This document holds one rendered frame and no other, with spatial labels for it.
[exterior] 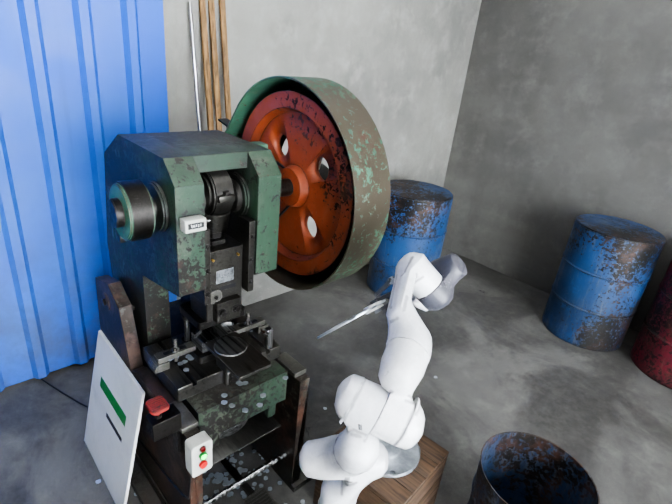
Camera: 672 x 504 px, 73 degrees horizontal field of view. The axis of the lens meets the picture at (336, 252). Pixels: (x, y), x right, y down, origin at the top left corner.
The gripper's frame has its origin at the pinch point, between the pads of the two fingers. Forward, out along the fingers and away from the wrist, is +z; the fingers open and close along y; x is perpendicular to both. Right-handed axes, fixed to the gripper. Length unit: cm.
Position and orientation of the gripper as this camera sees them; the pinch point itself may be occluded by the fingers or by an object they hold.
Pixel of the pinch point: (373, 307)
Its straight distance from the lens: 160.3
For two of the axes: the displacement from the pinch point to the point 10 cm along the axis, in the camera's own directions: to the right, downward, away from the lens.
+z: -6.0, 4.1, 6.8
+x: -6.4, 2.5, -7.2
